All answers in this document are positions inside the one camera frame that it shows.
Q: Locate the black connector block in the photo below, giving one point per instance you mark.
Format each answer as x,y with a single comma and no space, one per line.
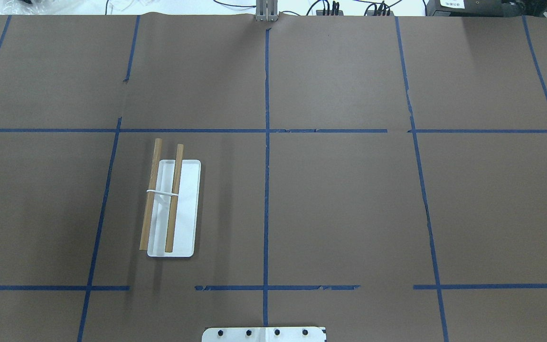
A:
330,8
378,9

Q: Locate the far black connector block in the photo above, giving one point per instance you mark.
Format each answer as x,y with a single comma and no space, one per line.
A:
330,8

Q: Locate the black computer box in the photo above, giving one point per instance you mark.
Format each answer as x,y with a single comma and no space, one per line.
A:
485,8

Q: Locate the white wooden towel rack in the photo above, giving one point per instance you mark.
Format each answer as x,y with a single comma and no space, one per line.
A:
170,219

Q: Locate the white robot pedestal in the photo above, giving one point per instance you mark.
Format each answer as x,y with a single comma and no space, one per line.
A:
265,334

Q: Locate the near black connector block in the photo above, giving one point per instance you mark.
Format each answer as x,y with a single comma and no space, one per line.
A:
378,9

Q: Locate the aluminium frame post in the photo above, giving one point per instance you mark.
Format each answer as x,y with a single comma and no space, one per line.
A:
266,10

